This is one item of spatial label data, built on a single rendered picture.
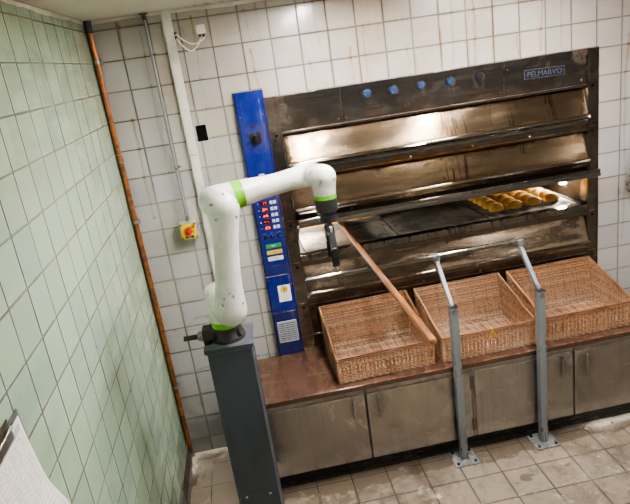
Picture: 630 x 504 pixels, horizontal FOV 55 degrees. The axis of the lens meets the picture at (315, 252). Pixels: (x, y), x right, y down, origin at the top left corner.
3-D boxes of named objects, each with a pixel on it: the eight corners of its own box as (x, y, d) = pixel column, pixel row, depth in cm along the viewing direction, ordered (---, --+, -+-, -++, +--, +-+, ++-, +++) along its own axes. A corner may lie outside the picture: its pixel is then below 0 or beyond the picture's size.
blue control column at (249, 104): (270, 317, 571) (229, 83, 503) (287, 313, 572) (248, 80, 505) (293, 435, 388) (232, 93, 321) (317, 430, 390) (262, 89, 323)
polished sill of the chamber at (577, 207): (300, 258, 363) (299, 252, 362) (581, 208, 380) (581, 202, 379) (301, 262, 358) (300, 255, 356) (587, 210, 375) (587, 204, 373)
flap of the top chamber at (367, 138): (288, 168, 340) (282, 133, 340) (587, 119, 357) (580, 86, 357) (289, 166, 335) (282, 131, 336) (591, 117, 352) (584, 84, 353)
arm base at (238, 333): (184, 352, 252) (181, 339, 250) (187, 336, 266) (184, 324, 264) (246, 341, 253) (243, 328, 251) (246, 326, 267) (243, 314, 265)
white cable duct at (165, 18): (239, 402, 379) (159, 11, 307) (247, 400, 379) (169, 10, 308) (240, 403, 377) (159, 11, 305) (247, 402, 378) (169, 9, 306)
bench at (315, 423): (263, 439, 389) (248, 359, 371) (614, 366, 412) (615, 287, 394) (270, 498, 336) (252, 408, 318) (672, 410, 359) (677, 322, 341)
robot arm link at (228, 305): (219, 334, 233) (208, 197, 218) (210, 319, 248) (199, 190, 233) (252, 328, 238) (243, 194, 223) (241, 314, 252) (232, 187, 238)
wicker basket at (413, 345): (322, 346, 373) (316, 305, 365) (410, 328, 380) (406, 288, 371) (338, 386, 327) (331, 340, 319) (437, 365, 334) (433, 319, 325)
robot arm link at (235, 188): (206, 222, 237) (198, 193, 233) (199, 216, 249) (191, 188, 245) (249, 210, 243) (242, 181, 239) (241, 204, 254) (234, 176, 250)
